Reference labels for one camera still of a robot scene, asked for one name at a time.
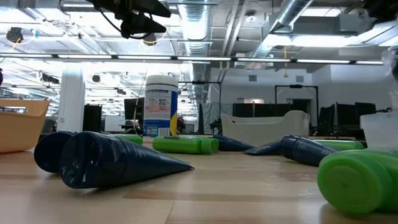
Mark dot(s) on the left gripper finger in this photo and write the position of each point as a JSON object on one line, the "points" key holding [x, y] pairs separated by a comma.
{"points": [[152, 7], [140, 26]]}

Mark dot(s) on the green travel bottle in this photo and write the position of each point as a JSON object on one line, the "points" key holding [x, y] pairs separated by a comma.
{"points": [[342, 144], [354, 183], [132, 139], [180, 144]]}

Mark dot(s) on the dark blue toiletry tube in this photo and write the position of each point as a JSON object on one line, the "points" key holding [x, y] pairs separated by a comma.
{"points": [[267, 149], [231, 143], [109, 161], [304, 151], [49, 152]]}

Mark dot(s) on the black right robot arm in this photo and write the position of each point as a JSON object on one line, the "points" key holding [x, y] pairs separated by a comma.
{"points": [[382, 9]]}

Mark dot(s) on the white wipes canister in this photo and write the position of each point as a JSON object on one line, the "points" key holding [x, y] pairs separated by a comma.
{"points": [[160, 93]]}

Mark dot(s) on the long ceiling light strip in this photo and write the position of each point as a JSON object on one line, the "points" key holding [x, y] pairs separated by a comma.
{"points": [[202, 58]]}

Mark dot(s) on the black monitor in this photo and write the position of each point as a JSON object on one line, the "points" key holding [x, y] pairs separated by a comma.
{"points": [[133, 109], [92, 118]]}

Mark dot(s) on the white building pillar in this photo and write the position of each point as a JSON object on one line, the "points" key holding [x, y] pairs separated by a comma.
{"points": [[71, 99]]}

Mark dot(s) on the yellow plastic bin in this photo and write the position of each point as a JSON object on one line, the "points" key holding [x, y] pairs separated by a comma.
{"points": [[21, 133]]}

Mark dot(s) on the row of dark monitors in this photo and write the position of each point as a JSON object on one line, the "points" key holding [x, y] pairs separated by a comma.
{"points": [[345, 115]]}

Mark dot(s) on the clear plastic container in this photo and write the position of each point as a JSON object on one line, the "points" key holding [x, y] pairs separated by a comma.
{"points": [[379, 130]]}

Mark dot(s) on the wide silver spiral duct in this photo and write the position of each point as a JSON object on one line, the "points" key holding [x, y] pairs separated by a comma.
{"points": [[196, 25]]}

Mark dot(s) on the black gantry frame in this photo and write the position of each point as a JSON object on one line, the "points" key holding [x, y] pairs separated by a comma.
{"points": [[295, 86], [202, 82]]}

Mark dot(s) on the black ceiling camera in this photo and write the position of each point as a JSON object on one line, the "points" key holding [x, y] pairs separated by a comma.
{"points": [[14, 35]]}

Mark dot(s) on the slanted silver spiral duct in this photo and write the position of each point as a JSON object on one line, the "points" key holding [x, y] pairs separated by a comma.
{"points": [[292, 9]]}

